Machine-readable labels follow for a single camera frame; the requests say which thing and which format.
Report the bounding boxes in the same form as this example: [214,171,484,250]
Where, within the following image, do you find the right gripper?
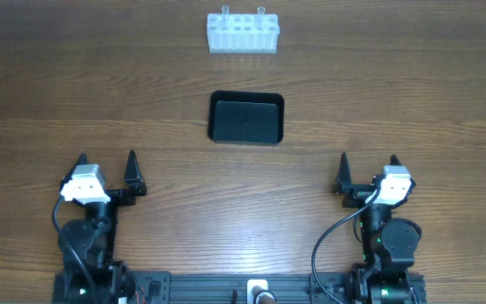
[332,151,402,209]

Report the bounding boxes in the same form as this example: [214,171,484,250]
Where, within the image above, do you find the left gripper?
[59,149,149,208]

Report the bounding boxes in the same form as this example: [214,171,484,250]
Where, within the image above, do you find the black tray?
[207,90,286,147]

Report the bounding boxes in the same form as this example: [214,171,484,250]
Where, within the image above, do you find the white test tube rack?
[206,12,281,55]

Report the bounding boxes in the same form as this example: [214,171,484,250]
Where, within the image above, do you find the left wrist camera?
[59,163,112,206]

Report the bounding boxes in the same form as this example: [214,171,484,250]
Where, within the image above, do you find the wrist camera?
[373,165,415,206]
[59,163,112,206]

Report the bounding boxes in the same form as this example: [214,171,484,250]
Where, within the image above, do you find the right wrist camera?
[373,165,415,206]

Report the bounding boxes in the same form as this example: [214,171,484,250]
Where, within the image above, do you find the black cable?
[310,189,381,303]
[51,196,100,304]

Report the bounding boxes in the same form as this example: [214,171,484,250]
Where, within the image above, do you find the mounting rail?
[51,269,429,304]

